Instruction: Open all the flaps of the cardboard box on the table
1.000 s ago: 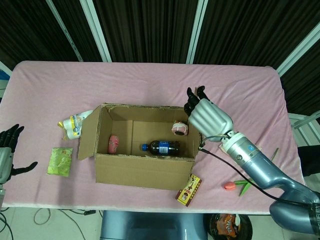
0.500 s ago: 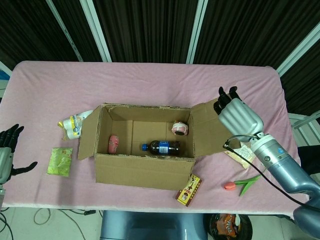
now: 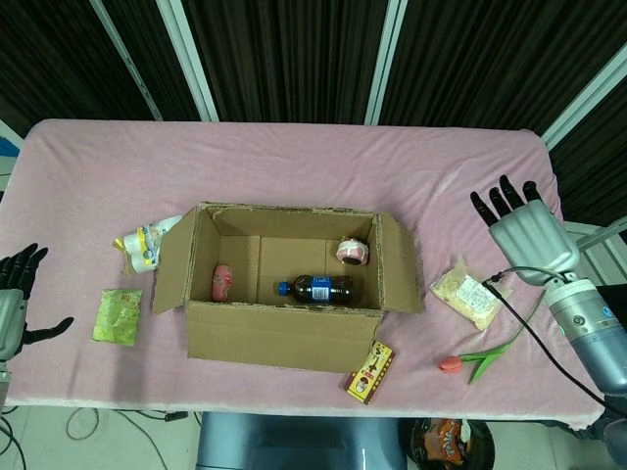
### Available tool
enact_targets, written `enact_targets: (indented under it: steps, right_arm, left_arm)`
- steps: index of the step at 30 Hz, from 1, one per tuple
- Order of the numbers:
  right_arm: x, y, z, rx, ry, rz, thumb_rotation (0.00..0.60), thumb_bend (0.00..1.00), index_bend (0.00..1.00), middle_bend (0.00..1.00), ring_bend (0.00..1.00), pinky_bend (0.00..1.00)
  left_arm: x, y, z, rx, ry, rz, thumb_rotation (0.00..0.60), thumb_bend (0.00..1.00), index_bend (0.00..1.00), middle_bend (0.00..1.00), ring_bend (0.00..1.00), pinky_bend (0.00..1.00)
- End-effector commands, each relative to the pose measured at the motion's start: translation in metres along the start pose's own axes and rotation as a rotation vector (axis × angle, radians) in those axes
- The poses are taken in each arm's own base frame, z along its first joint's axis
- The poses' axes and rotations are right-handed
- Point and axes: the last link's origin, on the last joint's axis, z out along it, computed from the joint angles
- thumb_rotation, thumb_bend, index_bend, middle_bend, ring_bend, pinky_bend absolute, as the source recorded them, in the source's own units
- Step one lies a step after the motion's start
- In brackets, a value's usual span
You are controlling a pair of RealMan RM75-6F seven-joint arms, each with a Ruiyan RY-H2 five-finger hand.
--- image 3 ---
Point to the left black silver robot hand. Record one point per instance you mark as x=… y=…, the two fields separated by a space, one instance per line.
x=11 y=318

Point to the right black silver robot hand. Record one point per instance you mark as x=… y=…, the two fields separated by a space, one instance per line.
x=534 y=240

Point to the brown cardboard box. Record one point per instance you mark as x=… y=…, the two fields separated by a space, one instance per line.
x=274 y=338

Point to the clear bag of beige grains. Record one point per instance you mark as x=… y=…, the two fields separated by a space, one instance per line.
x=467 y=294

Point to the green snack packet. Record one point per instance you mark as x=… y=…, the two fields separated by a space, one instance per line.
x=117 y=318

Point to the artificial orange tulip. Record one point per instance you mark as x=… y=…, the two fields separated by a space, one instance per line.
x=482 y=360

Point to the pack of white bag rolls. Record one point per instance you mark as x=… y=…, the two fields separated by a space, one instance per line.
x=139 y=245

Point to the pink white round jar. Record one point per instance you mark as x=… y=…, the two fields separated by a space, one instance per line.
x=352 y=250

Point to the red yellow small carton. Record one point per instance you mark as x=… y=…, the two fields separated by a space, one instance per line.
x=370 y=374

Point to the pink can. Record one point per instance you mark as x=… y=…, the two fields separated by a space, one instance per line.
x=223 y=284

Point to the dark cola bottle blue label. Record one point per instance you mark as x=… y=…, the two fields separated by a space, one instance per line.
x=323 y=290

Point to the black bin with orange wrapper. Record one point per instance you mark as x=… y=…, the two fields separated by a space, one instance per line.
x=450 y=443

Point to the pink tablecloth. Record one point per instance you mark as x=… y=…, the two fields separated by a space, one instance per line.
x=294 y=156

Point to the silver aluminium profile rail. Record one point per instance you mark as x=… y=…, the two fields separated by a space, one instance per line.
x=607 y=235

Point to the white aluminium frame post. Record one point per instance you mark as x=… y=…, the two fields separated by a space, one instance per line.
x=583 y=108
x=387 y=59
x=188 y=59
x=128 y=59

